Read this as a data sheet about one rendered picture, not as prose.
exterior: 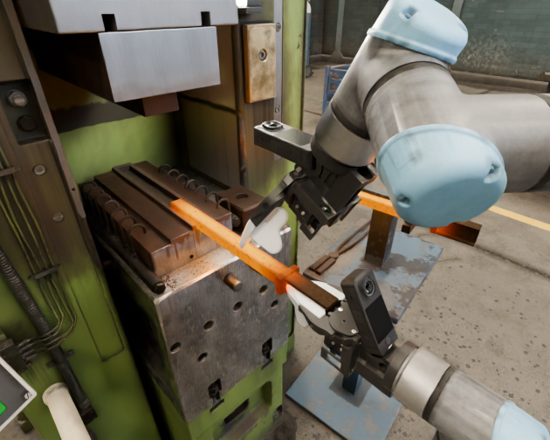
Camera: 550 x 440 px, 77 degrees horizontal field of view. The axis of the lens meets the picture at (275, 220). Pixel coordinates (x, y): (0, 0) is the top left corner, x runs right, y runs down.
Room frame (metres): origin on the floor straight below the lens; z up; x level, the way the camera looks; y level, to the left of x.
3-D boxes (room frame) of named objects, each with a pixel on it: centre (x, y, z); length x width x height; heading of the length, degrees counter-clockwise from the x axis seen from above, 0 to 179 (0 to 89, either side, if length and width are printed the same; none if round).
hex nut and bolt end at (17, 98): (0.59, 0.42, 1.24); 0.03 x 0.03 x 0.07; 44
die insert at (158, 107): (0.81, 0.33, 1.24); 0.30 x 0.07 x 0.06; 44
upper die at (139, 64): (0.76, 0.32, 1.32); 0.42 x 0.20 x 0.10; 44
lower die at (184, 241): (0.76, 0.32, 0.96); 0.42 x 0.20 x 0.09; 44
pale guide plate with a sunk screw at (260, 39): (0.93, 0.04, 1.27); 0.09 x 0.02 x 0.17; 134
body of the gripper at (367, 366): (0.33, -0.13, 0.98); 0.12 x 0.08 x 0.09; 44
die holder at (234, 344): (0.81, 0.29, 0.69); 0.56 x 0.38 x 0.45; 44
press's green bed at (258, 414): (0.81, 0.29, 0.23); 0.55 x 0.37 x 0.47; 44
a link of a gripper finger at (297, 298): (0.39, -0.05, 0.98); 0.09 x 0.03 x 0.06; 47
